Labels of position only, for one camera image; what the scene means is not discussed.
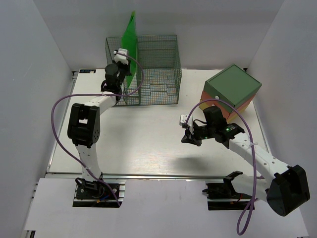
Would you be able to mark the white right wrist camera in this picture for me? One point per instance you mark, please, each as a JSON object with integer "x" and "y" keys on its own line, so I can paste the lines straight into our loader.
{"x": 186, "y": 122}

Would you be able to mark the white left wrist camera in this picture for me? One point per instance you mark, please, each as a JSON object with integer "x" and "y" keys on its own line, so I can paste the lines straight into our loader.
{"x": 121, "y": 55}

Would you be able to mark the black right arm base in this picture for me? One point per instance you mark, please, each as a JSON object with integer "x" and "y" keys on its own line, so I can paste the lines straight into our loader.
{"x": 221, "y": 196}

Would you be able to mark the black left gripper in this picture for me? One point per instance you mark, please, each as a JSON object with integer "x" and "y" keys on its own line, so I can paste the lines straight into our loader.
{"x": 125, "y": 66}

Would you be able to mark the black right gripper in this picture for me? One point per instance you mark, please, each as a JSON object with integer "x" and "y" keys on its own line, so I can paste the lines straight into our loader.
{"x": 188, "y": 138}

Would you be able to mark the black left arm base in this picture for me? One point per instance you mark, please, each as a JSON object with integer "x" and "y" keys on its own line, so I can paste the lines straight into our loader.
{"x": 93, "y": 194}

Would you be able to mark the green wire mesh organizer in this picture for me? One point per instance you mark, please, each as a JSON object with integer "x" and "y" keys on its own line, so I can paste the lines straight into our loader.
{"x": 159, "y": 57}

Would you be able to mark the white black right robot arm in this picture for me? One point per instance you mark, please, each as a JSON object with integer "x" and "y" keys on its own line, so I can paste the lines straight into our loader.
{"x": 283, "y": 187}

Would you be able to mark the green top drawer box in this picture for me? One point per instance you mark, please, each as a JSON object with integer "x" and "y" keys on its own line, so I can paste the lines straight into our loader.
{"x": 232, "y": 84}

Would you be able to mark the green plastic folder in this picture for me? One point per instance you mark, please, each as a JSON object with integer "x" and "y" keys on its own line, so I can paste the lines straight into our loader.
{"x": 129, "y": 42}

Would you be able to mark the aluminium table edge rail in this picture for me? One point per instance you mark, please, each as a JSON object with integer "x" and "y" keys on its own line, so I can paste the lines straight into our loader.
{"x": 62, "y": 175}

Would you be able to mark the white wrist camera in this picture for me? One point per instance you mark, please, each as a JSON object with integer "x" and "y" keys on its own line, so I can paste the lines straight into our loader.
{"x": 186, "y": 122}
{"x": 121, "y": 55}

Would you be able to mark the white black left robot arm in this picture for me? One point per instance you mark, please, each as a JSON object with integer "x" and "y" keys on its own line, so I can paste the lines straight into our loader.
{"x": 84, "y": 122}

